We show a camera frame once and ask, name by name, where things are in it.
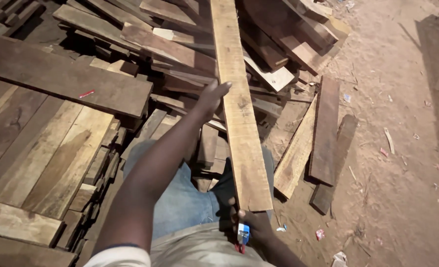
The dark brown short board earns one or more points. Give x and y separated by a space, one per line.
325 129

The small red wrapper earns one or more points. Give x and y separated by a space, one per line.
86 93

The narrow dark grey board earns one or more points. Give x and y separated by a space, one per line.
338 163

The pink litter scrap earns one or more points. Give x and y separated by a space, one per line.
384 152

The person's blue jeans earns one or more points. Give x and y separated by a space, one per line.
182 204

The blue white litter scrap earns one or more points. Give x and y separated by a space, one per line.
281 228

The person's left hand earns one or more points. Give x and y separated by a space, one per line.
208 102

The wide dark wooden plank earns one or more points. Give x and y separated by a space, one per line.
63 76

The person's light shirt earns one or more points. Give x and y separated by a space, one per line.
204 248

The long light wooden plank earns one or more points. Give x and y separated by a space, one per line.
238 111

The pale blue litter scrap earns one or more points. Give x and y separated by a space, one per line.
347 98

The white crumpled paper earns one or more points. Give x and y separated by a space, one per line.
340 259

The light rough-edged board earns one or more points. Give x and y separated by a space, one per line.
297 155

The person's right fingers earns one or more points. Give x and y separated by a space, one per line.
238 208

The person's right hand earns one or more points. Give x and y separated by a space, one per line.
256 228

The red white crumpled wrapper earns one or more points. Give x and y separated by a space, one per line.
319 234

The stack of sawn wooden boards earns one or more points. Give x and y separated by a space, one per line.
37 167

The pale wood splinter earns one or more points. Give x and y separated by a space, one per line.
389 140

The blue white red hand tool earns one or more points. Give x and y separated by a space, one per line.
243 234

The heap of loose wooden planks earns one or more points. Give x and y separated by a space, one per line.
175 48

